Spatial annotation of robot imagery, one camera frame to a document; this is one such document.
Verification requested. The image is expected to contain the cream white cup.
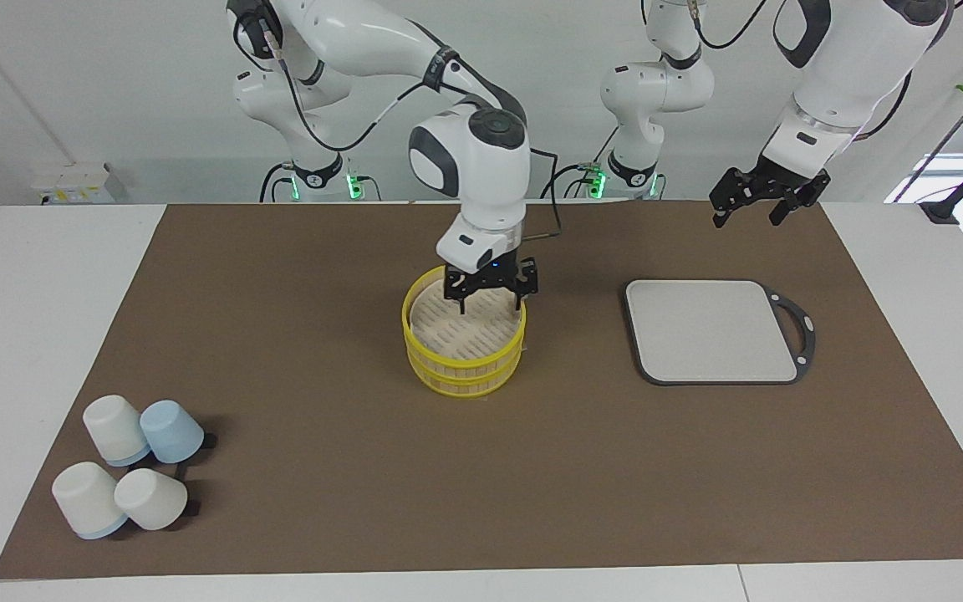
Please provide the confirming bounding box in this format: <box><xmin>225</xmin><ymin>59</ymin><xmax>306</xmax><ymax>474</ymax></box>
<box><xmin>114</xmin><ymin>468</ymin><xmax>189</xmax><ymax>532</ymax></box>

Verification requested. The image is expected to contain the white cup blue rim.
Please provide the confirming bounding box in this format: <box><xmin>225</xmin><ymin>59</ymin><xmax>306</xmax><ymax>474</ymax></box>
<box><xmin>52</xmin><ymin>462</ymin><xmax>129</xmax><ymax>540</ymax></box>
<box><xmin>83</xmin><ymin>395</ymin><xmax>152</xmax><ymax>467</ymax></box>

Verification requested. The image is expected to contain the black base cable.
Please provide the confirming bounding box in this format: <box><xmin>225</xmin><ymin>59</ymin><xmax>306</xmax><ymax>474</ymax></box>
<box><xmin>540</xmin><ymin>125</ymin><xmax>621</xmax><ymax>200</ymax></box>
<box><xmin>259</xmin><ymin>162</ymin><xmax>297</xmax><ymax>203</ymax></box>

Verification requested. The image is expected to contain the yellow steamer tier with liner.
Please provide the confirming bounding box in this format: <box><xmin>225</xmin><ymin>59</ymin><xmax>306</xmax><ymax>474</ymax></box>
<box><xmin>401</xmin><ymin>265</ymin><xmax>527</xmax><ymax>370</ymax></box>

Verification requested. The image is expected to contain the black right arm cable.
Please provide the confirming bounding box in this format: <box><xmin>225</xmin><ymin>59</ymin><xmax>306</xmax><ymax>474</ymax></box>
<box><xmin>235</xmin><ymin>21</ymin><xmax>563</xmax><ymax>243</ymax></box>

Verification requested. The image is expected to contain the brown table mat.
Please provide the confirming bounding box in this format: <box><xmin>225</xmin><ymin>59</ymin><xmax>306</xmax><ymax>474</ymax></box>
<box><xmin>0</xmin><ymin>199</ymin><xmax>963</xmax><ymax>580</ymax></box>

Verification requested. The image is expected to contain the yellow bamboo steamer base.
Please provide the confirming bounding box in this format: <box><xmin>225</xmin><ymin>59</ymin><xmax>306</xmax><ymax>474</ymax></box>
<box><xmin>406</xmin><ymin>339</ymin><xmax>524</xmax><ymax>399</ymax></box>

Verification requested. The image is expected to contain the grey cutting board dark rim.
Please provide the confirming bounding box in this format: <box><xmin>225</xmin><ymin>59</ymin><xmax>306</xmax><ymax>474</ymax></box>
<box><xmin>624</xmin><ymin>279</ymin><xmax>817</xmax><ymax>386</ymax></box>

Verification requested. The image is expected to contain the white power socket box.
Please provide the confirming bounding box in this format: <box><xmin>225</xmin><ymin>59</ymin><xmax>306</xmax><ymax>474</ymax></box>
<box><xmin>30</xmin><ymin>163</ymin><xmax>127</xmax><ymax>207</ymax></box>

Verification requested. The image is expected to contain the light blue cup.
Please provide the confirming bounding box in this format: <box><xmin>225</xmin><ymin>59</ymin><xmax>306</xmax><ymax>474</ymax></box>
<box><xmin>140</xmin><ymin>400</ymin><xmax>206</xmax><ymax>464</ymax></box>

